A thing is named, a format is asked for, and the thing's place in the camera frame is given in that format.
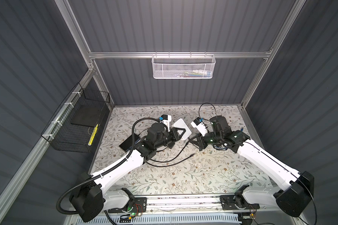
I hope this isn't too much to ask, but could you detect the black pad in basket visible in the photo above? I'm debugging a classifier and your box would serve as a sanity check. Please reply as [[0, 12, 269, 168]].
[[70, 106, 101, 128]]

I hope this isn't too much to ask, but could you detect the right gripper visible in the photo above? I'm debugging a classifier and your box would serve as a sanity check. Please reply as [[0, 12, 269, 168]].
[[188, 131, 221, 149]]

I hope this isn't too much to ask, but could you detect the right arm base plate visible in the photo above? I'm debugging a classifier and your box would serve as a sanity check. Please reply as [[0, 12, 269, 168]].
[[219, 195, 260, 210]]

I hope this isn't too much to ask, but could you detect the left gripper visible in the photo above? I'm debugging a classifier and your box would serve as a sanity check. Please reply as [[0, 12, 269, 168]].
[[154, 127, 185, 151]]

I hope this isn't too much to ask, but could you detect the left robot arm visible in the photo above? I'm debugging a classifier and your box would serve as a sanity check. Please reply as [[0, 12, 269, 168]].
[[56, 119, 191, 222]]

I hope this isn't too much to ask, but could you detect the long black cable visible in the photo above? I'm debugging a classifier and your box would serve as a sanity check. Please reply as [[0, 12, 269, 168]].
[[146, 153, 195, 168]]

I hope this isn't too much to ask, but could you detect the white mesh wall basket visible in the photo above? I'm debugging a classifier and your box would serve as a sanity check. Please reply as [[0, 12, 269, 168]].
[[151, 54, 216, 79]]

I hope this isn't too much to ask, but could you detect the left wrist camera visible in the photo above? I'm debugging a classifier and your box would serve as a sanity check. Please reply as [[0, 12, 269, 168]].
[[159, 114, 172, 132]]

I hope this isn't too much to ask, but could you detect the black cable with plug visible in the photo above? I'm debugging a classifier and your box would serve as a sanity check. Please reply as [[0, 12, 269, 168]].
[[148, 140, 190, 164]]

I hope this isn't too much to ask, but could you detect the black wire wall basket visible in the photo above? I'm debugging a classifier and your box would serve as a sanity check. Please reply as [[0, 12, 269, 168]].
[[41, 83, 111, 153]]

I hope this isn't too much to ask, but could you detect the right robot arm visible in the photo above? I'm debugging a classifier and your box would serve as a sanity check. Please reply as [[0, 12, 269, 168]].
[[190, 116, 314, 217]]

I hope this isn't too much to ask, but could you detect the white box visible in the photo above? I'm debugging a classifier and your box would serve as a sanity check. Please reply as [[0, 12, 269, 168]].
[[172, 119, 192, 141]]

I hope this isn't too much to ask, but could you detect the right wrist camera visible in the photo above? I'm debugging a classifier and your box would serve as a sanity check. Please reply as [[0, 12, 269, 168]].
[[191, 117, 208, 136]]

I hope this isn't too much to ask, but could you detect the white ventilated cable duct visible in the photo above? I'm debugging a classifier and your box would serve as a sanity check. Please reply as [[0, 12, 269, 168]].
[[75, 213, 241, 225]]

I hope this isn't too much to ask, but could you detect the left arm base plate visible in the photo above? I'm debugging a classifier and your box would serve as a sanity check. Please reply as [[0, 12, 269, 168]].
[[108, 197, 147, 213]]

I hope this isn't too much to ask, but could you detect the yellow item in basket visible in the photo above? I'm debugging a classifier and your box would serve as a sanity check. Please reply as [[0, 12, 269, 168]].
[[88, 124, 99, 146]]

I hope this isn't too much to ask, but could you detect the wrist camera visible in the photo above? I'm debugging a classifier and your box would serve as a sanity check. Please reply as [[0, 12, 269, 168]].
[[159, 114, 172, 132], [191, 117, 208, 136]]

